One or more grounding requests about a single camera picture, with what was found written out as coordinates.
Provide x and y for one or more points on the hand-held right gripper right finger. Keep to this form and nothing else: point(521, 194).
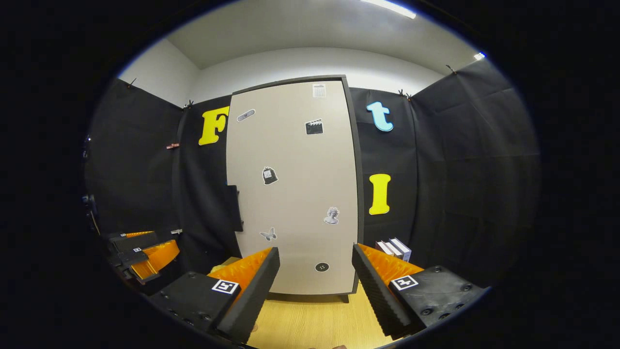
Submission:
point(377, 295)

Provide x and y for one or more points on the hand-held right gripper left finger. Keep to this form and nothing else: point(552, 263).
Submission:
point(252, 295)

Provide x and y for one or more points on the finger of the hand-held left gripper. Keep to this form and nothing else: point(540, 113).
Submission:
point(160, 257)
point(140, 241)

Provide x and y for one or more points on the beige cabinet door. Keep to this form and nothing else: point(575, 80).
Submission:
point(295, 194)

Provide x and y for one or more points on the pale yellow lumpy object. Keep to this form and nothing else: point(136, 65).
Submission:
point(218, 268)

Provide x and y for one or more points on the black backdrop cloth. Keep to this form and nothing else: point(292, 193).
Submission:
point(460, 169)

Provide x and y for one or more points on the long ceiling light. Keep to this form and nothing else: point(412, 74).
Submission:
point(390, 8)

